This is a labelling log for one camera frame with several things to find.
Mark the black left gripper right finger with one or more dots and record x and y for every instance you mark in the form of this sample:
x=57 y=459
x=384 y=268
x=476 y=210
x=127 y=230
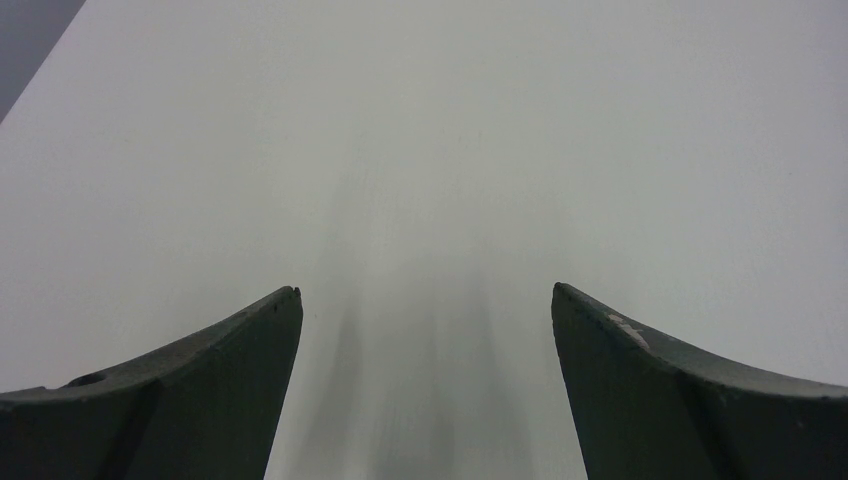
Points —
x=647 y=405

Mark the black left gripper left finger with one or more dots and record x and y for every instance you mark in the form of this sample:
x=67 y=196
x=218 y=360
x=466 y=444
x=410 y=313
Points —
x=206 y=406

